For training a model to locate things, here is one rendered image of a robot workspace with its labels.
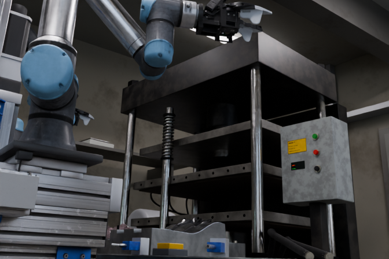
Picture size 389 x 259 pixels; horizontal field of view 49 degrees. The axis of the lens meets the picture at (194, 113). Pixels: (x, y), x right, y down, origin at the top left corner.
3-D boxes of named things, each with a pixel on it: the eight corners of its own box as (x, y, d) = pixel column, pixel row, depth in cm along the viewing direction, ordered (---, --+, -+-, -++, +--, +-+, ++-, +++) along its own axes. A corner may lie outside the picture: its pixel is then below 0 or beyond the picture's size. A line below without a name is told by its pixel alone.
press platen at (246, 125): (259, 126, 233) (259, 117, 235) (139, 155, 309) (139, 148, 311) (326, 150, 278) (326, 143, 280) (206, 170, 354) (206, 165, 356)
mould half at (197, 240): (150, 255, 144) (153, 214, 149) (107, 254, 162) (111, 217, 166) (245, 258, 176) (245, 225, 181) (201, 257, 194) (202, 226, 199)
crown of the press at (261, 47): (259, 125, 216) (257, 20, 236) (115, 160, 306) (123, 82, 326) (341, 155, 270) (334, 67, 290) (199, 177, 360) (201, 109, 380)
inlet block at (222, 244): (216, 256, 117) (216, 236, 119) (199, 256, 118) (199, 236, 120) (228, 257, 128) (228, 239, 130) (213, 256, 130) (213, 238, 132)
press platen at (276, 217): (257, 219, 215) (257, 209, 216) (130, 226, 291) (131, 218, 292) (333, 229, 263) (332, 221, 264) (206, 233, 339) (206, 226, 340)
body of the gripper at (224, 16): (234, 44, 122) (193, 39, 120) (232, 20, 126) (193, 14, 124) (242, 28, 115) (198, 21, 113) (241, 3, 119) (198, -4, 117)
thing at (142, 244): (114, 254, 132) (116, 236, 134) (106, 253, 136) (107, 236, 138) (148, 255, 141) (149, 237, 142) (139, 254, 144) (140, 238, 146)
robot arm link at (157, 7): (138, 29, 118) (140, 3, 121) (177, 34, 120) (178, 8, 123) (140, 15, 111) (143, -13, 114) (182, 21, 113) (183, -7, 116)
